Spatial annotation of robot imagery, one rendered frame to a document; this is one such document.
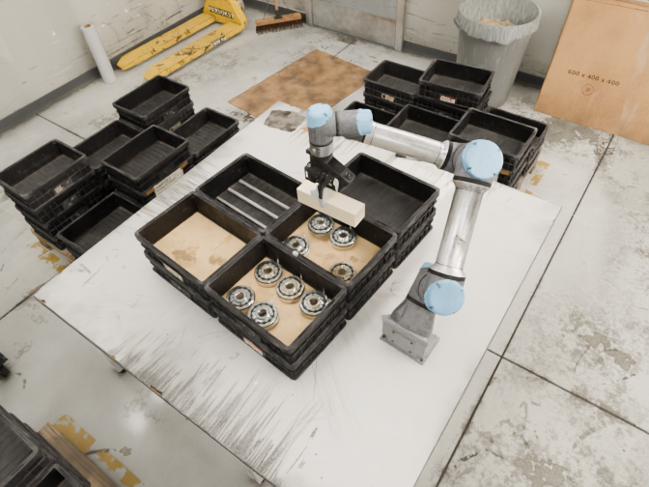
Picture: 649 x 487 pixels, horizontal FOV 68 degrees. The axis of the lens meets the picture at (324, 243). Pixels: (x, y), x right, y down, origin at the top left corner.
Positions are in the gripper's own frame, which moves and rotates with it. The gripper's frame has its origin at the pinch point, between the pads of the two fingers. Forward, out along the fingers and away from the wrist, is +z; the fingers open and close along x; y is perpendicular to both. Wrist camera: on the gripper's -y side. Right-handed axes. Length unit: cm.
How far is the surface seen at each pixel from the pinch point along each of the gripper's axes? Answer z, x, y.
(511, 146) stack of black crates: 60, -139, -25
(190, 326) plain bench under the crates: 39, 52, 30
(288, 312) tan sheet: 25.9, 32.5, -3.2
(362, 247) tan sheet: 26.0, -6.3, -9.4
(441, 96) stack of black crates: 55, -159, 27
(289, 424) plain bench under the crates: 39, 60, -23
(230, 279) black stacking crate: 21.7, 34.8, 20.8
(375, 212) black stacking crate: 26.0, -25.2, -3.7
